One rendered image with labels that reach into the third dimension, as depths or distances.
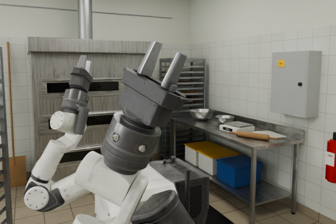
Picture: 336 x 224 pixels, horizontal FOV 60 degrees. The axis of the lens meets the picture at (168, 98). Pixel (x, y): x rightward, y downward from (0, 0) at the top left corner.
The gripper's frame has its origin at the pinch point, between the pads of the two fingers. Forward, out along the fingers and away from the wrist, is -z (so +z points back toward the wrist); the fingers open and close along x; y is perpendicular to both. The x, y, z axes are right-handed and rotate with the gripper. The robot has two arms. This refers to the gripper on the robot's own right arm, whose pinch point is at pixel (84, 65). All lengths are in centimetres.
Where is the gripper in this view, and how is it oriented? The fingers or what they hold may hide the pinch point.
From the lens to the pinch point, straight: 116.2
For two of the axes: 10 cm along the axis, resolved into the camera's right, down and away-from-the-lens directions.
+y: -9.9, -1.4, 0.8
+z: -1.5, 9.5, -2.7
